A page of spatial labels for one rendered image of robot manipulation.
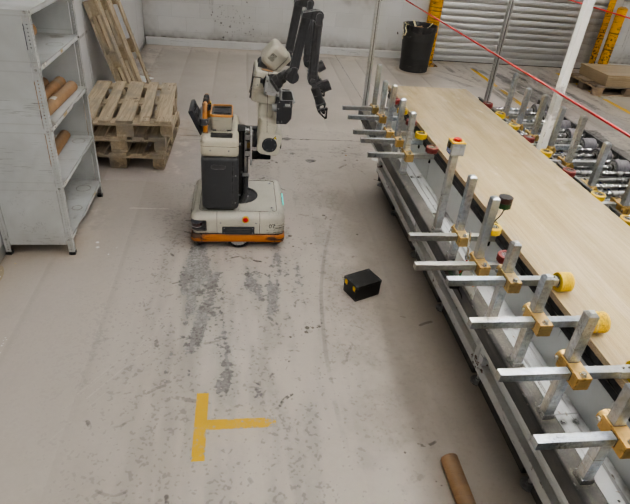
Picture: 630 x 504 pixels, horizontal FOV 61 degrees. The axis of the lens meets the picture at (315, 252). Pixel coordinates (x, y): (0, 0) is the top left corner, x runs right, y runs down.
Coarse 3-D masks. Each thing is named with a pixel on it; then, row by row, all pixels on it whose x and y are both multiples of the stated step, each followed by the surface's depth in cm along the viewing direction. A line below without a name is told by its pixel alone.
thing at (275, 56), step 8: (272, 40) 347; (264, 48) 350; (272, 48) 337; (280, 48) 337; (264, 56) 339; (272, 56) 339; (280, 56) 339; (288, 56) 343; (272, 64) 341; (280, 64) 342
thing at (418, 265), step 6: (414, 264) 235; (420, 264) 233; (426, 264) 234; (432, 264) 234; (438, 264) 235; (444, 264) 235; (450, 264) 235; (456, 264) 236; (462, 264) 236; (468, 264) 236; (474, 264) 237; (492, 264) 238; (498, 264) 238; (420, 270) 235; (426, 270) 235
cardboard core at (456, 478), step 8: (448, 456) 244; (456, 456) 245; (448, 464) 241; (456, 464) 241; (448, 472) 239; (456, 472) 237; (448, 480) 238; (456, 480) 234; (464, 480) 234; (456, 488) 232; (464, 488) 231; (456, 496) 230; (464, 496) 228; (472, 496) 229
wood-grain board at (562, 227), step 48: (432, 96) 440; (432, 144) 353; (480, 144) 354; (528, 144) 362; (480, 192) 291; (528, 192) 296; (576, 192) 301; (528, 240) 251; (576, 240) 255; (624, 240) 258; (576, 288) 220; (624, 288) 223; (624, 336) 196; (624, 384) 176
